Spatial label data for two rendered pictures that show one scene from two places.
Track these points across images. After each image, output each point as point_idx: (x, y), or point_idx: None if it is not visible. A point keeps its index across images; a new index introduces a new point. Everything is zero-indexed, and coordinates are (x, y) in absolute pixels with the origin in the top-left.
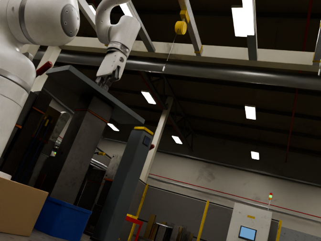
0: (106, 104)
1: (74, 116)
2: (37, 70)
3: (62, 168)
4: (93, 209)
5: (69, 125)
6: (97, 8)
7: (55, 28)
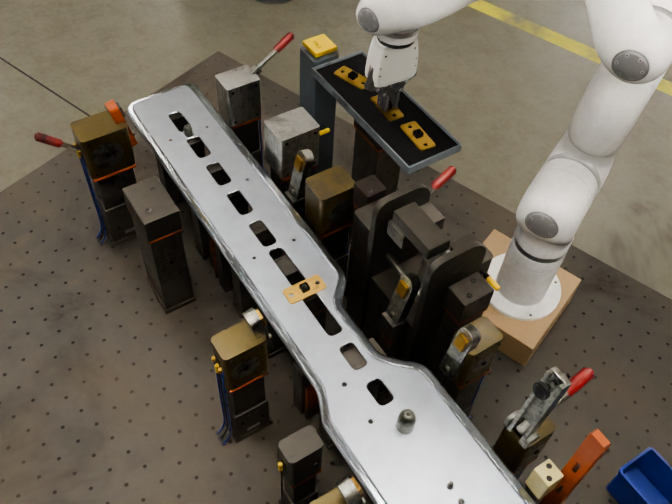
0: None
1: (382, 156)
2: (437, 188)
3: None
4: None
5: (378, 168)
6: (434, 21)
7: None
